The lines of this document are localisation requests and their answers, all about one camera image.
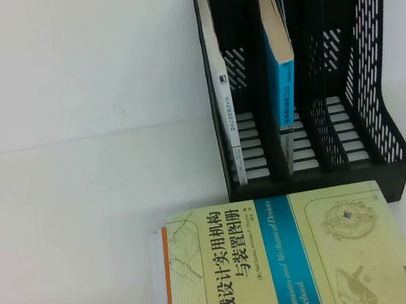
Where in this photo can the white spine book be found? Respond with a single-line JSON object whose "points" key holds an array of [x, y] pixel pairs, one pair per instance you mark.
{"points": [[229, 118]]}

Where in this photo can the yellow-green mechanical design book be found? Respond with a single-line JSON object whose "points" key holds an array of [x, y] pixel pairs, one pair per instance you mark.
{"points": [[297, 259]]}

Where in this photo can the blue spine book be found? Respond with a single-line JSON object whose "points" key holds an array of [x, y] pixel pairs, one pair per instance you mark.
{"points": [[287, 94]]}

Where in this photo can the black plastic book stand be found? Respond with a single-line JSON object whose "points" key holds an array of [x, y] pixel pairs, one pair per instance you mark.
{"points": [[254, 190]]}

